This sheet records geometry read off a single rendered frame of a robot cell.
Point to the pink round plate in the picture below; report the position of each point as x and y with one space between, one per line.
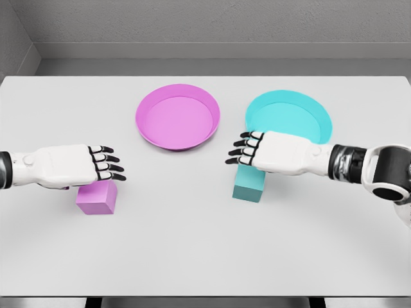
177 117

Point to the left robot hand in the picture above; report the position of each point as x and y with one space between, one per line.
64 163

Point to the pink block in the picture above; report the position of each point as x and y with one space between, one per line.
96 200

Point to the cyan round plate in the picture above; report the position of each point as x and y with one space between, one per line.
289 112

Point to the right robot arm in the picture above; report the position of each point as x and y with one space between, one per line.
359 167

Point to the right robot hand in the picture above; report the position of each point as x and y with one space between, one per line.
282 150

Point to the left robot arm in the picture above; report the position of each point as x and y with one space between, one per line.
19 167

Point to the teal block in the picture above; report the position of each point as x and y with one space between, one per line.
248 186

